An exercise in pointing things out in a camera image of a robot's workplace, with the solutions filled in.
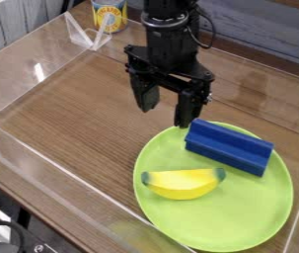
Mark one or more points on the yellow toy banana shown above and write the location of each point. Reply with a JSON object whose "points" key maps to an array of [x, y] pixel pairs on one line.
{"points": [[183, 184]]}

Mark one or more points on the black device with knob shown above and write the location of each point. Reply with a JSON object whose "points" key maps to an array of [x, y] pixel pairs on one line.
{"points": [[32, 243]]}

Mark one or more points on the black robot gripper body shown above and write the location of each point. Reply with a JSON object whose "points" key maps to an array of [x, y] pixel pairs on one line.
{"points": [[167, 59]]}

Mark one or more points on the clear acrylic enclosure wall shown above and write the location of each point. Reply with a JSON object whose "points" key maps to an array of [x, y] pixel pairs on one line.
{"points": [[72, 131]]}

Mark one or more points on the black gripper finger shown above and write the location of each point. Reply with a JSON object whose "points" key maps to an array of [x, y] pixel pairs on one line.
{"points": [[187, 108], [145, 92]]}

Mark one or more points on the blue foam block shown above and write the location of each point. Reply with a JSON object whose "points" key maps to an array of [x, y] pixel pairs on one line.
{"points": [[228, 146]]}

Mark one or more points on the yellow labelled tin can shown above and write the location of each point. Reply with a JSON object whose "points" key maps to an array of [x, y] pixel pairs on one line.
{"points": [[109, 13]]}

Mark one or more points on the green round plate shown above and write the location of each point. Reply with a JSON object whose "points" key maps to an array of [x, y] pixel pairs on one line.
{"points": [[233, 218]]}

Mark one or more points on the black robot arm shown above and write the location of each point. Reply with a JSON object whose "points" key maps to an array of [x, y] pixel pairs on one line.
{"points": [[168, 8]]}

